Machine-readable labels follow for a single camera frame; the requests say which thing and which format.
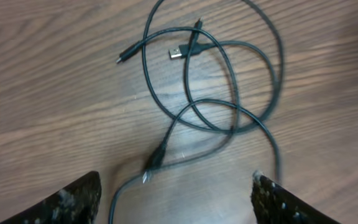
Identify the black USB cable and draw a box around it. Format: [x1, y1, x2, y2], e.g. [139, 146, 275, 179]
[108, 0, 285, 224]
[141, 17, 282, 184]

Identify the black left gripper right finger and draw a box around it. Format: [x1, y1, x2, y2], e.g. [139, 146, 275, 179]
[250, 170, 339, 224]

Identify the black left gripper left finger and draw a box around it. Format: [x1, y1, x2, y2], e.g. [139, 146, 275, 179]
[1, 171, 102, 224]

